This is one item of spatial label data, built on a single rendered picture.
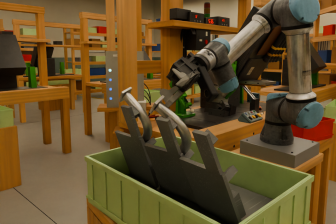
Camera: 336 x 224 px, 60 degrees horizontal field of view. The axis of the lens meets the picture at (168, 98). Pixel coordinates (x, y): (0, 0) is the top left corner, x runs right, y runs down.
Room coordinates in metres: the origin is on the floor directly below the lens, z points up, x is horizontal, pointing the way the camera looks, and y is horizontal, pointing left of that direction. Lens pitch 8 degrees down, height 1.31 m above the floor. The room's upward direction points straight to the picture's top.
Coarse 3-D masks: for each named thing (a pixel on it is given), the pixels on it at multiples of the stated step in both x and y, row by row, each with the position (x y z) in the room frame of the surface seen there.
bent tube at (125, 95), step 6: (126, 90) 0.95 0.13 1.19; (120, 96) 0.95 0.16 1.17; (126, 96) 0.95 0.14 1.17; (132, 96) 0.96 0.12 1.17; (126, 102) 0.95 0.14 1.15; (132, 102) 0.94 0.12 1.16; (138, 108) 0.93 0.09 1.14; (138, 114) 0.93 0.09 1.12; (144, 114) 0.93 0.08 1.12; (144, 120) 0.92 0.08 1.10; (144, 126) 0.93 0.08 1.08; (150, 126) 0.93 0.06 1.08; (144, 132) 0.94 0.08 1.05; (150, 132) 0.94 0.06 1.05; (144, 138) 0.96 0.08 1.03
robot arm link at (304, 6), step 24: (288, 0) 1.13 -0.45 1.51; (312, 0) 1.11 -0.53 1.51; (288, 24) 1.13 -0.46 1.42; (312, 24) 1.13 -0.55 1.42; (288, 48) 1.17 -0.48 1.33; (288, 72) 1.19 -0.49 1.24; (288, 96) 1.19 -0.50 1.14; (312, 96) 1.15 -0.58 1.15; (288, 120) 1.21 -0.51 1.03; (312, 120) 1.14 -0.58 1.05
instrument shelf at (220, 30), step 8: (152, 24) 2.07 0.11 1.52; (160, 24) 2.02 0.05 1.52; (168, 24) 1.96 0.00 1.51; (176, 24) 1.96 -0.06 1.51; (184, 24) 2.01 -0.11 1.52; (192, 24) 2.07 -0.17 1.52; (200, 24) 2.14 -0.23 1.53; (208, 24) 2.20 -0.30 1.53; (216, 32) 2.50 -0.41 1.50; (224, 32) 2.50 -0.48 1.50; (232, 32) 2.50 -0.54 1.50
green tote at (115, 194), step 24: (192, 144) 1.15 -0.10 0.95; (96, 168) 0.93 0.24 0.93; (120, 168) 1.07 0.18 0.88; (240, 168) 0.98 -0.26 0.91; (264, 168) 0.92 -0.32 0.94; (288, 168) 0.86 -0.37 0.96; (96, 192) 0.93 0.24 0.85; (120, 192) 0.82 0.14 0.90; (144, 192) 0.73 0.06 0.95; (264, 192) 0.91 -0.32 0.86; (288, 192) 0.70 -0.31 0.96; (120, 216) 0.82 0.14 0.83; (144, 216) 0.74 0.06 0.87; (168, 216) 0.67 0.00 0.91; (192, 216) 0.61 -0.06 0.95; (264, 216) 0.62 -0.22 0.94; (288, 216) 0.71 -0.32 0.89
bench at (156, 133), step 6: (192, 108) 2.34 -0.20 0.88; (156, 114) 2.10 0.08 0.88; (138, 120) 1.90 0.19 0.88; (150, 120) 1.90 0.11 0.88; (120, 126) 1.86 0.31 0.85; (126, 126) 1.81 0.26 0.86; (138, 126) 1.73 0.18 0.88; (156, 126) 1.73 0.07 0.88; (126, 132) 1.86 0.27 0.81; (156, 132) 1.61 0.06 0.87; (174, 132) 1.59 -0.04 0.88; (150, 138) 1.77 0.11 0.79
